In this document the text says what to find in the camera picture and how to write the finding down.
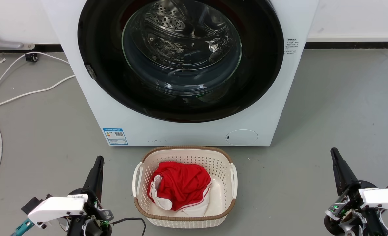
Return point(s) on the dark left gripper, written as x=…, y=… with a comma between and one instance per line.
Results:
x=92, y=226

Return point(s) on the grey metal hinge bracket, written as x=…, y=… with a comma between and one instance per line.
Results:
x=90, y=71

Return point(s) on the red and white garment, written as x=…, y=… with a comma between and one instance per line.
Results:
x=181, y=183

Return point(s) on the grey metal floor bracket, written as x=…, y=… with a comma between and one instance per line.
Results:
x=7, y=44

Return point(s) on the small black wheel bracket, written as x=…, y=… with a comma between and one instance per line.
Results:
x=32, y=57

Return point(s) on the blue energy label sticker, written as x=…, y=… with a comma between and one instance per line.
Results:
x=115, y=136

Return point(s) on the round white filter cover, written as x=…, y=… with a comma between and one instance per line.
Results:
x=242, y=137

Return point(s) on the stainless steel washer drum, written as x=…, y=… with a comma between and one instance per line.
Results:
x=181, y=32

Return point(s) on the cream plastic laundry basket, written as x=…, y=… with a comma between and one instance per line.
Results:
x=221, y=170

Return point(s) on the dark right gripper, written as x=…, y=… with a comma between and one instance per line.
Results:
x=354, y=200

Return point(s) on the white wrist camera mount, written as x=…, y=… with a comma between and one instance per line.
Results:
x=56, y=207
x=384, y=197

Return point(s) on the white front-load washing machine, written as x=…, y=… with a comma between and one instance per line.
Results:
x=181, y=134

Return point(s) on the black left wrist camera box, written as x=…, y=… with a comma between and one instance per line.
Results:
x=30, y=206

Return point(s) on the small printed text label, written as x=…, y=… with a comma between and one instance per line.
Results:
x=292, y=46

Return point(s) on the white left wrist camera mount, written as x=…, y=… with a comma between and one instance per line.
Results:
x=56, y=207

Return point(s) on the round black glass washer door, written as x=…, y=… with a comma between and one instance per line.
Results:
x=262, y=65

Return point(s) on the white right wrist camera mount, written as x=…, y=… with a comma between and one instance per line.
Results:
x=384, y=197

